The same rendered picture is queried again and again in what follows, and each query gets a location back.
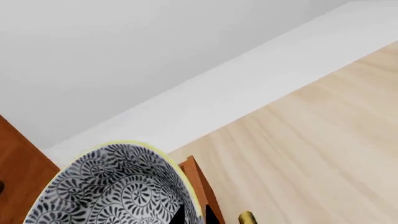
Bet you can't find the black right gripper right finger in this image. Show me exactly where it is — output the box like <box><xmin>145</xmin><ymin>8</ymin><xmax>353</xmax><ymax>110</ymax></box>
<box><xmin>203</xmin><ymin>204</ymin><xmax>222</xmax><ymax>224</ymax></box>

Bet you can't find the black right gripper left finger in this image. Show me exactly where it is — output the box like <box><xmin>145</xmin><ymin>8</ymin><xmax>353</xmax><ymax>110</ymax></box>
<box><xmin>169</xmin><ymin>204</ymin><xmax>187</xmax><ymax>224</ymax></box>

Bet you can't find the black white patterned bowl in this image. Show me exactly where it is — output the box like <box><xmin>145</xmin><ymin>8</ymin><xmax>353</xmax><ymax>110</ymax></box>
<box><xmin>24</xmin><ymin>140</ymin><xmax>203</xmax><ymax>224</ymax></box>

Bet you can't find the brown wooden cabinet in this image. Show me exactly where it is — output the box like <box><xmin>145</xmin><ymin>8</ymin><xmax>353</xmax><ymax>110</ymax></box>
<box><xmin>0</xmin><ymin>114</ymin><xmax>62</xmax><ymax>224</ymax></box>

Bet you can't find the gold drawer handle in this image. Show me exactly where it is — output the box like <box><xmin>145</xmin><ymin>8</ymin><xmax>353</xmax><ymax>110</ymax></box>
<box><xmin>238</xmin><ymin>210</ymin><xmax>257</xmax><ymax>224</ymax></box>

